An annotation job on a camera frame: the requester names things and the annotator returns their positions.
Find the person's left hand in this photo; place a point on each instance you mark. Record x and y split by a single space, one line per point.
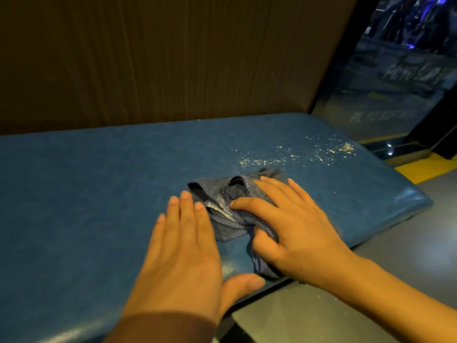
182 267

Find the person's left little finger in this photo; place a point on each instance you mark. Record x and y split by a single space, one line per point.
157 233

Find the person's left thumb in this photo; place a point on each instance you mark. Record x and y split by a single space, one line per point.
242 287

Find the yellow floor ledge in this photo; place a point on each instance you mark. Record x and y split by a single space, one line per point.
425 166

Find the person's right forearm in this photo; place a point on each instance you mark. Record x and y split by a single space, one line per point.
400 303

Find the person's right middle finger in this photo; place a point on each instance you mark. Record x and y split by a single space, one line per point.
273 194

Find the person's left middle finger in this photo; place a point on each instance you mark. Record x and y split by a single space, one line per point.
187 217

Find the black window frame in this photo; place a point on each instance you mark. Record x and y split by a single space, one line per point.
339 53

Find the person's right hand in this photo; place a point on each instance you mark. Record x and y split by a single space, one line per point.
307 235

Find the person's right little finger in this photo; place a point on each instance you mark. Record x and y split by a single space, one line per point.
303 194

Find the grey-blue cleaning cloth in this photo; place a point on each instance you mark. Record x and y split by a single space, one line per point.
228 214

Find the scattered pale crumbs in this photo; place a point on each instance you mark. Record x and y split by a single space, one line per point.
321 151

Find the brown wooden back panel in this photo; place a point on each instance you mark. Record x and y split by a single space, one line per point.
160 57

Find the dark glass window pane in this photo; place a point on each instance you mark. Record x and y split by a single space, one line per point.
392 78

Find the person's right thumb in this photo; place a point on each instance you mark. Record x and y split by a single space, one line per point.
266 248

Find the blue padded bench seat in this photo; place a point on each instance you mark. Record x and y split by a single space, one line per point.
89 196

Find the person's left forearm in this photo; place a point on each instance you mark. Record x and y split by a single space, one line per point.
160 328

